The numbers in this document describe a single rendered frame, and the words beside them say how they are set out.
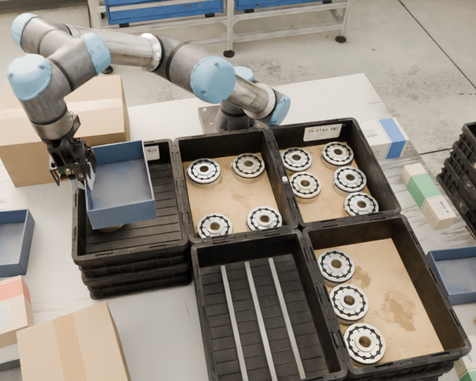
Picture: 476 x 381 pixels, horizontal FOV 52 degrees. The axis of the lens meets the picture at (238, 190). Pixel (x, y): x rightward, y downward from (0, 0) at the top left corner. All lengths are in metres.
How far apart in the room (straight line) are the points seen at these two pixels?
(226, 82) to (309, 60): 2.23
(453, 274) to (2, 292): 1.32
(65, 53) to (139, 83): 2.29
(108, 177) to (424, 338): 0.89
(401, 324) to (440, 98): 2.27
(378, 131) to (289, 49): 1.83
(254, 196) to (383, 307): 0.49
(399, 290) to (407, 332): 0.12
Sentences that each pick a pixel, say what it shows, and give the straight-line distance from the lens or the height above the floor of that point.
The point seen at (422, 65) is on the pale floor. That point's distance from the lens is 3.67.
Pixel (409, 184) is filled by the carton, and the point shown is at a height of 0.73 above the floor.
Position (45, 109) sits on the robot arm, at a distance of 0.96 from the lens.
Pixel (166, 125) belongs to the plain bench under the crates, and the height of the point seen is 0.70.
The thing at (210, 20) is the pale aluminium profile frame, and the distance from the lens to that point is 3.28.
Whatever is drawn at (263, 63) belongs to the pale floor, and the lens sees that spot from 3.41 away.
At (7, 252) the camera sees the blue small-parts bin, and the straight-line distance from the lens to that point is 1.66.
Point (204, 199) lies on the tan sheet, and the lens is 1.49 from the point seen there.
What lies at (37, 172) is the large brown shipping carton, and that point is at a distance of 1.76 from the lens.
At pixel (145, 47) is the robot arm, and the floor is 1.29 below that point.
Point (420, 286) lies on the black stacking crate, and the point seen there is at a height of 0.86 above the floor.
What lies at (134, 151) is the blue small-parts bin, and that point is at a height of 1.10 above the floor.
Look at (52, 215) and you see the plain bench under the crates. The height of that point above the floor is 0.70.
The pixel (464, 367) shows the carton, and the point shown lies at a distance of 1.46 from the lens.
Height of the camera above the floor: 2.00
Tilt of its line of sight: 51 degrees down
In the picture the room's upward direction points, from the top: 3 degrees clockwise
